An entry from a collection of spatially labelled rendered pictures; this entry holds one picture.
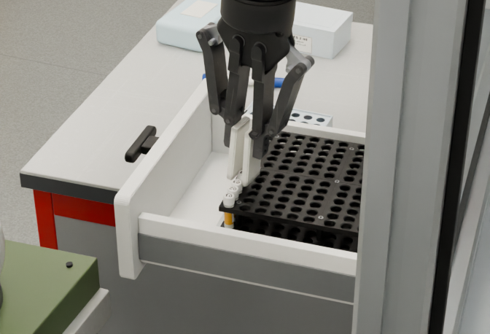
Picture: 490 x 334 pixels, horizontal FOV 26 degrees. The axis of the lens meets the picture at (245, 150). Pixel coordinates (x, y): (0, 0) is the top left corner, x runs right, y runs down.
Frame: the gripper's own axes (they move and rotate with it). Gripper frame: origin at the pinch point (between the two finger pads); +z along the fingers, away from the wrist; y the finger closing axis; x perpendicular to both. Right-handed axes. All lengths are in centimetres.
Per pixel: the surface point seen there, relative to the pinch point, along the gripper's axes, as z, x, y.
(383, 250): -32, 44, -31
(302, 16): 16, -60, 22
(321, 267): 5.8, 6.2, -13.3
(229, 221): 6.3, 4.6, -1.2
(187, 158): 7.9, -4.4, 10.1
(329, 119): 15.8, -33.6, 4.3
